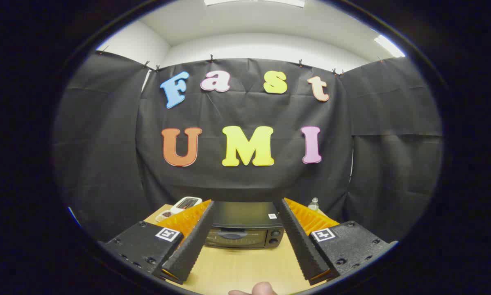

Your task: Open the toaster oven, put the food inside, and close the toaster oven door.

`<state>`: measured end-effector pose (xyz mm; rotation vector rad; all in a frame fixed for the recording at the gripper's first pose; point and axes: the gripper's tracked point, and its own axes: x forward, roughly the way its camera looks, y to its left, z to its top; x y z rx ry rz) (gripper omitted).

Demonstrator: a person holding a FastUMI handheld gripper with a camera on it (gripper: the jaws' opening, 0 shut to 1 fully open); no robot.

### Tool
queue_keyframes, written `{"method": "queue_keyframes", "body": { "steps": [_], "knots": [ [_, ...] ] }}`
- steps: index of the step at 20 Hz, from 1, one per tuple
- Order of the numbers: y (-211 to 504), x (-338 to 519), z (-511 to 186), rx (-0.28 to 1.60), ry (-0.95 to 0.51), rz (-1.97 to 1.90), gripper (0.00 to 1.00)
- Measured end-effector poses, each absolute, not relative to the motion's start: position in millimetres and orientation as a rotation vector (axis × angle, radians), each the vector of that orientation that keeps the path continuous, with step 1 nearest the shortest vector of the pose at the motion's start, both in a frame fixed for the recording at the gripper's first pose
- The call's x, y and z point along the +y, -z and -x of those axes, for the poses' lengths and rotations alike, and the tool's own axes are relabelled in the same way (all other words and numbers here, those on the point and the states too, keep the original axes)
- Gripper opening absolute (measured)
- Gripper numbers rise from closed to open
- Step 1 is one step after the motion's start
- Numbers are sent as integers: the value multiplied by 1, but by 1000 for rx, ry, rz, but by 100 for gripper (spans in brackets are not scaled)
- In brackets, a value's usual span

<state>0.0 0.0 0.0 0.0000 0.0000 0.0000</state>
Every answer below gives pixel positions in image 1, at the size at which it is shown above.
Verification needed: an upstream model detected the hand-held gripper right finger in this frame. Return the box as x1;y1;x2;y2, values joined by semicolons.
273;198;398;286

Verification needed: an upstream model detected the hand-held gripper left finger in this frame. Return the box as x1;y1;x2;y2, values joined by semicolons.
100;200;215;285

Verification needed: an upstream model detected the black toaster oven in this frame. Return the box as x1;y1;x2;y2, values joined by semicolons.
205;201;286;250

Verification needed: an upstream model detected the white pop-up toaster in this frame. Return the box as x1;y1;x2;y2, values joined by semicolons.
170;196;203;214

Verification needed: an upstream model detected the long ceiling light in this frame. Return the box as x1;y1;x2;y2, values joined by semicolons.
374;35;406;58
204;0;305;8

